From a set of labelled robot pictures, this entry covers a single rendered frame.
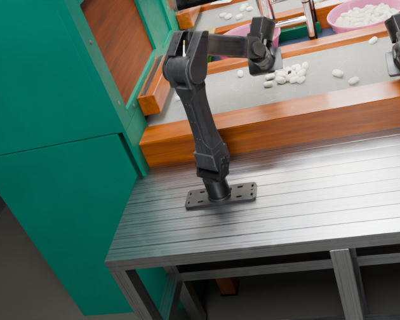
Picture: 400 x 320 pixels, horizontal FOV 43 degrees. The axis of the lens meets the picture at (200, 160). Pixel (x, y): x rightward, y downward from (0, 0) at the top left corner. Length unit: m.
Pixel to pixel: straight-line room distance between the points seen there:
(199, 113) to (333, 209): 0.40
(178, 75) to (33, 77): 0.49
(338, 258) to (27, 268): 1.78
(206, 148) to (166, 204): 0.25
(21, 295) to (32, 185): 0.89
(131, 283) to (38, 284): 1.19
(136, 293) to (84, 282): 0.67
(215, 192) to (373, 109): 0.49
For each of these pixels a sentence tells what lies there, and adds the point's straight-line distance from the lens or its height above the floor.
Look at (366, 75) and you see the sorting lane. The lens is 1.65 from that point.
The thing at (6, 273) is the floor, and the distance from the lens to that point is 2.77.
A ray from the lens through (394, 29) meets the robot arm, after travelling 1.45.
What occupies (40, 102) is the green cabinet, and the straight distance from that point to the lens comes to 1.58.
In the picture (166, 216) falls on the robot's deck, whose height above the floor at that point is 0.67.
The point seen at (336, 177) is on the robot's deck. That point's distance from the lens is 1.38.
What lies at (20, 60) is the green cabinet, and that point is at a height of 1.13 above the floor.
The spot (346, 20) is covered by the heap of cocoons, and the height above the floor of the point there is 0.75.
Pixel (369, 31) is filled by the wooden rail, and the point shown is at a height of 0.77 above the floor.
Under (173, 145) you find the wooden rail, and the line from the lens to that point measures 1.58.
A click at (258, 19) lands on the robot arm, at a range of 1.48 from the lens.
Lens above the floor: 1.55
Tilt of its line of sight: 34 degrees down
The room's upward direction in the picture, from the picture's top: 21 degrees counter-clockwise
